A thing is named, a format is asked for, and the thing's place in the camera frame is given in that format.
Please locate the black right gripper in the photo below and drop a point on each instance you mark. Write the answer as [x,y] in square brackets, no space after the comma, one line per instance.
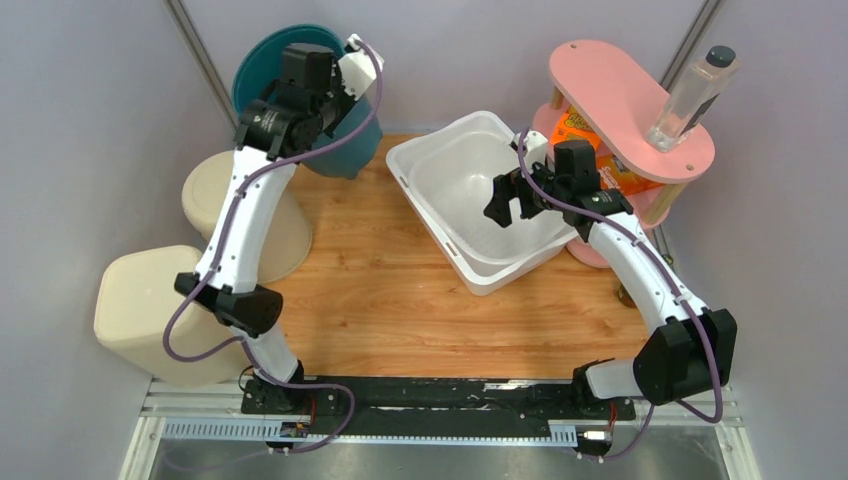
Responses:
[507,186]

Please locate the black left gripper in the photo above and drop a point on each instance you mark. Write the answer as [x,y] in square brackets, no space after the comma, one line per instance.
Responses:
[347,100]

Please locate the teal plastic bucket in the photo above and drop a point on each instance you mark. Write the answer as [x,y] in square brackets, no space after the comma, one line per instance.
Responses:
[263,63]

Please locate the cream large bucket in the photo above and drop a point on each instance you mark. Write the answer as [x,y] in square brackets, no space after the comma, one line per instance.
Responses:
[289,237]

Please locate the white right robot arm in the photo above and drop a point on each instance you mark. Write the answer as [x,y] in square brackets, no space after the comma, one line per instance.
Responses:
[690,348]

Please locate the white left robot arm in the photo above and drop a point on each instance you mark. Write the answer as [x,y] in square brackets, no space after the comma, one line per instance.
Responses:
[276,132]

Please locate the cream square container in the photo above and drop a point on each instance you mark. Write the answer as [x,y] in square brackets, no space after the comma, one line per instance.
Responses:
[136,300]

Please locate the white plastic tub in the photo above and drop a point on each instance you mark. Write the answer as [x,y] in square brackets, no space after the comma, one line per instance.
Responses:
[447,178]

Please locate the orange snack box upper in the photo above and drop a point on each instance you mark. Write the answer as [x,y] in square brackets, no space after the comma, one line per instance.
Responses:
[572,126]

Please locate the orange snack box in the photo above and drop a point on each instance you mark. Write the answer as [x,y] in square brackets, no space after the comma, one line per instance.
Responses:
[616,175]
[572,126]

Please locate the orange snack box lower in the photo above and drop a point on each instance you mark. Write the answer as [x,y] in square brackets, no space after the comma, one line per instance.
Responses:
[616,175]

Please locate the pink two-tier shelf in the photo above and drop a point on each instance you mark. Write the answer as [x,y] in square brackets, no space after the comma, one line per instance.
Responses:
[619,100]

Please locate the clear bottle black cap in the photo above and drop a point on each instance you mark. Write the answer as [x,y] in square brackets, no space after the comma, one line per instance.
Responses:
[691,97]

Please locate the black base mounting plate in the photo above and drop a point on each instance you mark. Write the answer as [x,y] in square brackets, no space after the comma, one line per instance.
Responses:
[430,407]

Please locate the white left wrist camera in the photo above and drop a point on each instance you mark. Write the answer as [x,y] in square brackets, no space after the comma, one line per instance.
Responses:
[357,69]

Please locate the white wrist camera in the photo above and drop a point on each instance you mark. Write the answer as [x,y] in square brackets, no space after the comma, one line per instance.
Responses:
[534,146]
[357,69]

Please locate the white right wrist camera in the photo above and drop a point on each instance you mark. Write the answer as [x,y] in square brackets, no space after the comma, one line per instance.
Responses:
[534,146]

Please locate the aluminium frame rail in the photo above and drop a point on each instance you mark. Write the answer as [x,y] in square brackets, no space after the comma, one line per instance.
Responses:
[201,433]

